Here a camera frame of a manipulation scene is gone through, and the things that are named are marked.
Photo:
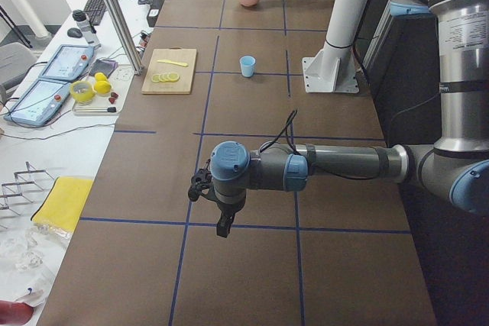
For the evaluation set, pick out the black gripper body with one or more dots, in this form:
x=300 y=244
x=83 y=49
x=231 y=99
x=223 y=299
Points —
x=227 y=212

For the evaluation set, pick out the clear plastic bag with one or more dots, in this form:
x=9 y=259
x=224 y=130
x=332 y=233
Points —
x=30 y=261

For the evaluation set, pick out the red object at corner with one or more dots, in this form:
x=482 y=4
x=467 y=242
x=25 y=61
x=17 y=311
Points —
x=15 y=313

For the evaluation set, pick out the teach pendant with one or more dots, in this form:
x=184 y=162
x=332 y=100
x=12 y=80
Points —
x=39 y=103
x=68 y=63

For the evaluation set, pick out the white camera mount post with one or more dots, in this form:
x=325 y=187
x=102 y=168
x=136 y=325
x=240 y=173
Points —
x=332 y=69

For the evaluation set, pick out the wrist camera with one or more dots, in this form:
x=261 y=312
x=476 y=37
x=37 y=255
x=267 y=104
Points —
x=200 y=183

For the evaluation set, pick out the black handled tool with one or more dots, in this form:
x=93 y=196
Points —
x=110 y=110

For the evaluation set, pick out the water bottle black cap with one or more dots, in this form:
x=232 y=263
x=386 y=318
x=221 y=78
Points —
x=86 y=28

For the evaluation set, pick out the yellow cloth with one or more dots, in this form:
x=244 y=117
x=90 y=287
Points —
x=63 y=205

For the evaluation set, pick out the wire rack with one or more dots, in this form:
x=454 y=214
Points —
x=29 y=180

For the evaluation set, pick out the black computer mouse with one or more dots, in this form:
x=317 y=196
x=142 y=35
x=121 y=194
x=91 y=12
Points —
x=74 y=33

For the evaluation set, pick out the whole yellow lemon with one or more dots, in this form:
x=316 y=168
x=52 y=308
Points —
x=102 y=86

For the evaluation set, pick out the aluminium frame post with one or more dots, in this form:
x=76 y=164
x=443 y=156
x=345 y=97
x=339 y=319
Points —
x=122 y=31

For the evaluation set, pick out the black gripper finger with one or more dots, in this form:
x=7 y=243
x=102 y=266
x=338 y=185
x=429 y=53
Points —
x=223 y=226

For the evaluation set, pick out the white tray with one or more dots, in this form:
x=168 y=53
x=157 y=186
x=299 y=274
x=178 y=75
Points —
x=120 y=81

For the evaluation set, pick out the black keyboard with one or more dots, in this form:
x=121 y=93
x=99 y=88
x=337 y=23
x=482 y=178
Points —
x=95 y=10

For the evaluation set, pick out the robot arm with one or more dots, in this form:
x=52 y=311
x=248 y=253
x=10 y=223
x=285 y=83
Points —
x=454 y=168

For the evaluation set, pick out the upper teach pendant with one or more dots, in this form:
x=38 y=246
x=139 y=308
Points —
x=68 y=63

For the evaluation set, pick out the yellow tape roll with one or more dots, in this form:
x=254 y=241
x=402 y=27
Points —
x=82 y=91

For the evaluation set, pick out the yellow plastic knife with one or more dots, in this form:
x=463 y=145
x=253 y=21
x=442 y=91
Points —
x=173 y=62

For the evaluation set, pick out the light blue plastic cup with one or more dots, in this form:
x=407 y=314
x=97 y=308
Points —
x=247 y=65

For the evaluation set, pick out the lower teach pendant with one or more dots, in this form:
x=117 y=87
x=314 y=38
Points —
x=39 y=103

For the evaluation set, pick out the bamboo cutting board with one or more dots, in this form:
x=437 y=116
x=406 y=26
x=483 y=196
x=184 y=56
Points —
x=181 y=87

